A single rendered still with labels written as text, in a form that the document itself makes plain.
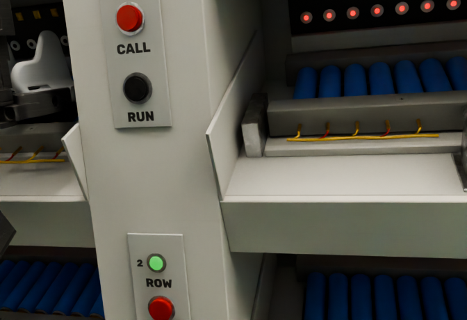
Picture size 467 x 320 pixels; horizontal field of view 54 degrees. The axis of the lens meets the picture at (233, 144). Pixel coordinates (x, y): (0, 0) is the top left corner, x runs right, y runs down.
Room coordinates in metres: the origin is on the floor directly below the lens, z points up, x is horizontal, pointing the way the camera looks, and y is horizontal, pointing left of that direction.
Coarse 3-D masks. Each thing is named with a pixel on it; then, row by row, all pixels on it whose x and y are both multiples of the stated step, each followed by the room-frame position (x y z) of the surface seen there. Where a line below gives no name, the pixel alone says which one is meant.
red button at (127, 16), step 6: (126, 6) 0.29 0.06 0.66; (132, 6) 0.29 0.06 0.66; (120, 12) 0.29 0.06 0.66; (126, 12) 0.29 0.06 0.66; (132, 12) 0.29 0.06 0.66; (138, 12) 0.29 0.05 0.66; (120, 18) 0.29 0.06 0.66; (126, 18) 0.29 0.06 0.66; (132, 18) 0.29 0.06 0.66; (138, 18) 0.29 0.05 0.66; (120, 24) 0.29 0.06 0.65; (126, 24) 0.29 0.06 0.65; (132, 24) 0.29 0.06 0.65; (138, 24) 0.29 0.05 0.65; (126, 30) 0.29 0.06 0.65; (132, 30) 0.29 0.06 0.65
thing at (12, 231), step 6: (0, 210) 0.29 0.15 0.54; (0, 216) 0.29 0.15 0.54; (0, 222) 0.29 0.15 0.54; (6, 222) 0.29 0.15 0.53; (0, 228) 0.29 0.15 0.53; (6, 228) 0.29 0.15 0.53; (12, 228) 0.30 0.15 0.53; (0, 234) 0.29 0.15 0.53; (6, 234) 0.29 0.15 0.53; (12, 234) 0.30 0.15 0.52; (0, 240) 0.29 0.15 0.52; (6, 240) 0.29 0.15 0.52; (0, 246) 0.28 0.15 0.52; (6, 246) 0.29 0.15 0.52; (0, 252) 0.28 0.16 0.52; (0, 258) 0.29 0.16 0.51
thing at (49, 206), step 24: (72, 144) 0.30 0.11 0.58; (0, 168) 0.37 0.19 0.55; (24, 168) 0.37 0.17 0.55; (48, 168) 0.36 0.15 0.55; (72, 168) 0.30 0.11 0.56; (0, 192) 0.34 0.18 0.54; (24, 192) 0.33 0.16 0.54; (48, 192) 0.33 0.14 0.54; (72, 192) 0.32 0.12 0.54; (24, 216) 0.33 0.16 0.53; (48, 216) 0.33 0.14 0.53; (72, 216) 0.32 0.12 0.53; (24, 240) 0.34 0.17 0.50; (48, 240) 0.34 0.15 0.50; (72, 240) 0.33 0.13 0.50
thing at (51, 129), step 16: (16, 128) 0.39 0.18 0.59; (32, 128) 0.38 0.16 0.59; (48, 128) 0.37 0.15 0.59; (64, 128) 0.37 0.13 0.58; (0, 144) 0.38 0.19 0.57; (16, 144) 0.38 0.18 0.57; (32, 144) 0.38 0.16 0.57; (48, 144) 0.37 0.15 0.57; (32, 160) 0.36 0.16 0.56; (48, 160) 0.35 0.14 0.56; (64, 160) 0.35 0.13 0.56
